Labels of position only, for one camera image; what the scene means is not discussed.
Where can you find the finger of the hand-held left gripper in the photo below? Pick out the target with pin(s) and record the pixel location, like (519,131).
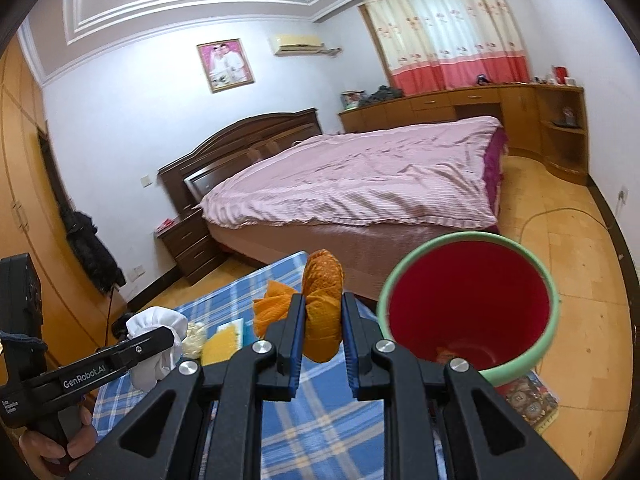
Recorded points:
(145,347)

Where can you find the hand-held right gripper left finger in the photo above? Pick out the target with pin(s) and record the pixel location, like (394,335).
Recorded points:
(297,355)

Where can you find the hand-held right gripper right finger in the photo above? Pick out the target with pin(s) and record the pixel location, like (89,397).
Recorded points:
(351,355)

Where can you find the orange napkin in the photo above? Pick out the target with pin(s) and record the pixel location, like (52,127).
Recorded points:
(272,310)
(322,305)

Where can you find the green and red basin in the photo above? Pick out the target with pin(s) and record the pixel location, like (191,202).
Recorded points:
(470,300)

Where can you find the person's left hand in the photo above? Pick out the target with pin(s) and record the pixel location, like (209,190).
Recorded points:
(80,435)

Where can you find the yellow sponge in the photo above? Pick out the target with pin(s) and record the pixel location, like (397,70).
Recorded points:
(220,346)

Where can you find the blue plaid tablecloth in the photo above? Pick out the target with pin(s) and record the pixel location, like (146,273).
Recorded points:
(325,440)

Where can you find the black hanging jacket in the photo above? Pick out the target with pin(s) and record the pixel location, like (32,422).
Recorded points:
(92,255)

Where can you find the dark wooden nightstand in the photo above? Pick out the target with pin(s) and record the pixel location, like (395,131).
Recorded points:
(192,246)

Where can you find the small red packet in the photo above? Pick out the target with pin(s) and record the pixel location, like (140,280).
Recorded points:
(165,223)

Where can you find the pink striped blanket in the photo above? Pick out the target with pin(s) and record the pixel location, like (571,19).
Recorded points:
(360,175)

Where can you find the wooden wardrobe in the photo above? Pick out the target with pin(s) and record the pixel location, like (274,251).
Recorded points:
(25,185)

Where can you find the dark wooden bed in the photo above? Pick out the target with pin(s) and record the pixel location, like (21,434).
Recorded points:
(240,140)

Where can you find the colourful box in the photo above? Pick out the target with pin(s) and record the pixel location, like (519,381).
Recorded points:
(354,100)

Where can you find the dark cloth pile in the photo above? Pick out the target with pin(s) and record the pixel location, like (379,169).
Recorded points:
(382,96)

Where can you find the long wooden cabinet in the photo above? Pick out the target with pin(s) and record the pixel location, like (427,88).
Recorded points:
(520,110)

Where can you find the small dark item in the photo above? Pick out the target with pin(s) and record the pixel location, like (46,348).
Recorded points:
(482,80)

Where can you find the cream and red curtain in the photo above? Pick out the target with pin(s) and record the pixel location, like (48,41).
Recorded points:
(450,25)

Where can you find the red box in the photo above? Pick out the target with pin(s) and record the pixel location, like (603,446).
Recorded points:
(560,75)

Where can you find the white wall socket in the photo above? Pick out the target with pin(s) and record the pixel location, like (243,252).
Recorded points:
(624,194)
(135,275)

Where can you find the white wall switch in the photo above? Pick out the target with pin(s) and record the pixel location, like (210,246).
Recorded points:
(146,181)

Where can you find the framed wall photo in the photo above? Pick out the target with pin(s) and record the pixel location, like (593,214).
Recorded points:
(226,66)

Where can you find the wall air conditioner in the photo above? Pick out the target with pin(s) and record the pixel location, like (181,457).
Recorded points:
(296,44)

